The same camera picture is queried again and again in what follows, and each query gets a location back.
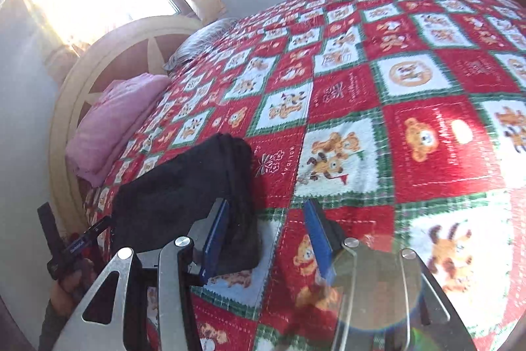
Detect pink folded quilt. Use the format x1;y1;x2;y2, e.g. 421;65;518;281
65;73;172;188

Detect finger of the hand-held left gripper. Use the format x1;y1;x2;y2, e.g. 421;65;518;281
37;202;63;265
61;215;113;256

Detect red printed blanket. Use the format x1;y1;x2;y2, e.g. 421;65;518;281
82;0;526;351

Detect person's left forearm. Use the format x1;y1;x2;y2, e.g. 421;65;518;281
38;297;80;351

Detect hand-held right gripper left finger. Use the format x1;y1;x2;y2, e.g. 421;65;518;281
53;199;230;351

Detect black pants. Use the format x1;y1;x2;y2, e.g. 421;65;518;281
110;133;264;277

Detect person's left hand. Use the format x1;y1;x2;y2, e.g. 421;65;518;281
49;258;100;315

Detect beige wooden headboard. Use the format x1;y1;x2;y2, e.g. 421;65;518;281
48;15;206;238

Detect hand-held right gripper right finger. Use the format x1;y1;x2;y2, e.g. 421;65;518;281
303;197;477;351

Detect grey striped pillow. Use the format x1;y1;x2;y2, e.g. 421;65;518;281
163;18;240;71

